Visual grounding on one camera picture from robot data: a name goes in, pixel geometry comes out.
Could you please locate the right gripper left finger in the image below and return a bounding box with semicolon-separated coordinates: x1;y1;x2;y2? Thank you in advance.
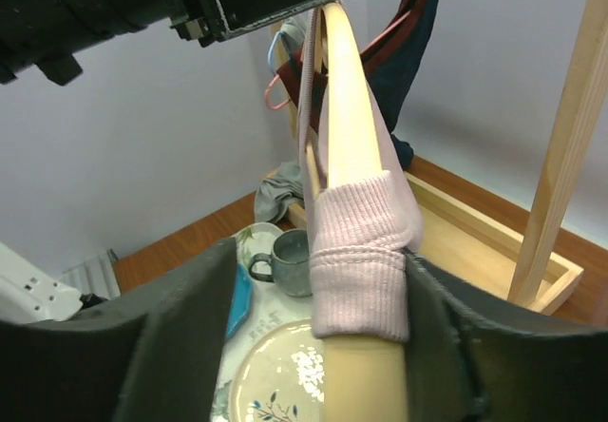
1;238;237;421

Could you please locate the floral rectangular tray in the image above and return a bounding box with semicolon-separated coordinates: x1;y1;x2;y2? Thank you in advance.
210;222;312;421

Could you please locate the grey ceramic mug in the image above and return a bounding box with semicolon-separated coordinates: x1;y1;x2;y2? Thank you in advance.
247;229;312;297

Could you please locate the cream plastic hanger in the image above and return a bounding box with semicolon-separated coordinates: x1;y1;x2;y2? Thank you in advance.
310;3;408;421

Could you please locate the cream and blue plate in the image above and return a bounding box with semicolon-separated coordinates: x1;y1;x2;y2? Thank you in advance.
228;319;324;422

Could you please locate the wooden clothes rack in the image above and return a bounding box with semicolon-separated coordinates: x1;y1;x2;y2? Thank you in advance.
259;0;608;317

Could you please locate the blue dotted plate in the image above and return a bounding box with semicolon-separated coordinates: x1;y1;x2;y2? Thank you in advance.
225;263;254;341

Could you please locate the pink plastic hanger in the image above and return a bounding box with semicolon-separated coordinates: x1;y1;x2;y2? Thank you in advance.
263;0;458;111

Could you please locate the light blue hanger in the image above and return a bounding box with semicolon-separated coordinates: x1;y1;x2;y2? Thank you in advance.
267;29;291;75

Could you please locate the navy maroon tank top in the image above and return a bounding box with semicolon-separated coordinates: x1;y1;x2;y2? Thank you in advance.
278;0;439;171

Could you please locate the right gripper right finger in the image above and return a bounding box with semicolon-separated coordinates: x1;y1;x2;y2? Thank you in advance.
404;251;607;421

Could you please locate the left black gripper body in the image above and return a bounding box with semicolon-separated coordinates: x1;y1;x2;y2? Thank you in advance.
1;0;185;85

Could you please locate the grey tank top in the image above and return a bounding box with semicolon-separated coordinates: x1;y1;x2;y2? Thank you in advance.
254;14;308;223

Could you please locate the pink tank top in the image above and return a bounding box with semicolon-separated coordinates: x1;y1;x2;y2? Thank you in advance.
296;9;425;344

